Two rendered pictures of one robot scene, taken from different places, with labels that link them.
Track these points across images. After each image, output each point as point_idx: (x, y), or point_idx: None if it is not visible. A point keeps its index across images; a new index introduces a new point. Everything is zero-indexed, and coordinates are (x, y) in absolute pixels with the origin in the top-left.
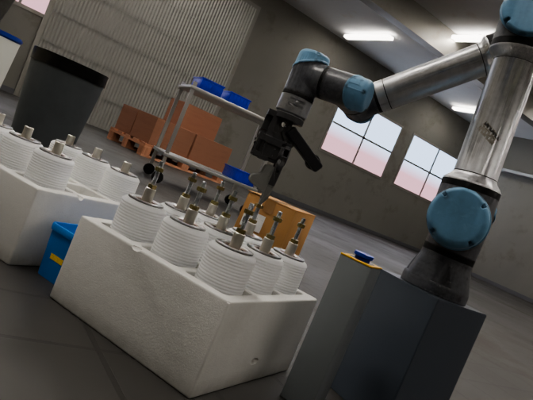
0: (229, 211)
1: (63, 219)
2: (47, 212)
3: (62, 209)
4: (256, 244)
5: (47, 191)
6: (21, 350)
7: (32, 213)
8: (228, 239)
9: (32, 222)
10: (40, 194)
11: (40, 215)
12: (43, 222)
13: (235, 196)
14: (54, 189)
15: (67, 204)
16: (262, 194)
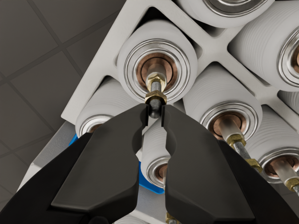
0: (241, 145)
1: (141, 192)
2: (154, 202)
3: (144, 201)
4: (281, 67)
5: (160, 221)
6: None
7: (165, 205)
8: (261, 110)
9: (162, 197)
10: (165, 219)
11: (159, 201)
12: (155, 194)
13: (258, 171)
14: (142, 220)
15: (142, 205)
16: (147, 124)
